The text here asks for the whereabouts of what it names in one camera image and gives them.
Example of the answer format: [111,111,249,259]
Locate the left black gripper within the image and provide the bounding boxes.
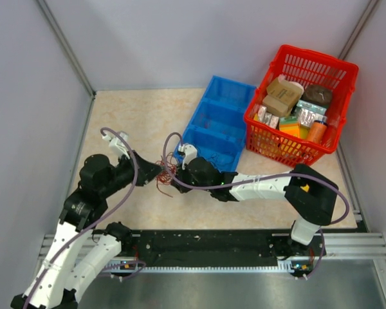
[100,149,165,198]

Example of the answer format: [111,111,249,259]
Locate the red wire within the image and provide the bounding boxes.
[154,156,181,197]

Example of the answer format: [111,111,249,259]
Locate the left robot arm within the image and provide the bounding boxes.
[10,154,163,308]

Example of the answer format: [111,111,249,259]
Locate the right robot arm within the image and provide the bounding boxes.
[171,157,338,258]

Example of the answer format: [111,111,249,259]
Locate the blue three-compartment bin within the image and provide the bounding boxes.
[182,75,256,171]

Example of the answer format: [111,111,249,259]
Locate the silver foil packets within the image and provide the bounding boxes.
[253,106,279,129]

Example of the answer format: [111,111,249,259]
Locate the lower brown cardboard box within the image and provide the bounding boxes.
[262,95,292,118]

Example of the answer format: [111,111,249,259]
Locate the brown cardboard box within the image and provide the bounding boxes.
[262,95,292,118]
[266,75,304,106]

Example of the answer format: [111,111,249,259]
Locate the yellow sponge pack in basket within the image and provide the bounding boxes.
[279,116,309,140]

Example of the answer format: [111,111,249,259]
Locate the upper brown cardboard box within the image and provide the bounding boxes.
[266,75,304,106]

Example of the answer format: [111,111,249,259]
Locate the teal tissue pack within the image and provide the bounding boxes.
[295,100,327,127]

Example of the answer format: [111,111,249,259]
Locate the orange bottle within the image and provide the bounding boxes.
[306,120,328,144]

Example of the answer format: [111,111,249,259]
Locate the dark brown round item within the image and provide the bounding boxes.
[301,84,333,106]

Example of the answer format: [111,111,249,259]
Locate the red plastic basket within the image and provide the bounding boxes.
[244,44,359,167]

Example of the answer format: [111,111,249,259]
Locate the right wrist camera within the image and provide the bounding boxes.
[178,143,198,170]

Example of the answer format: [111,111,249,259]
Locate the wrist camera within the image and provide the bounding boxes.
[102,132,131,159]
[178,143,198,170]

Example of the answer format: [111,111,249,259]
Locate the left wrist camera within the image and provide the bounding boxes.
[102,132,131,159]

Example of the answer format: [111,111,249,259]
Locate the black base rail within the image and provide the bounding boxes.
[119,229,331,267]

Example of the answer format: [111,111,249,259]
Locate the white cable duct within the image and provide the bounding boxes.
[102,260,295,274]

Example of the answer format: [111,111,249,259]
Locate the left aluminium corner post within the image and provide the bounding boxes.
[33,0,96,98]

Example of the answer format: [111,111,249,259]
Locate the aluminium corner post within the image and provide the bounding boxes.
[33,0,96,98]
[337,0,381,61]

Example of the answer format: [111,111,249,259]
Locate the right aluminium corner post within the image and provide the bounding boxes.
[337,0,381,61]

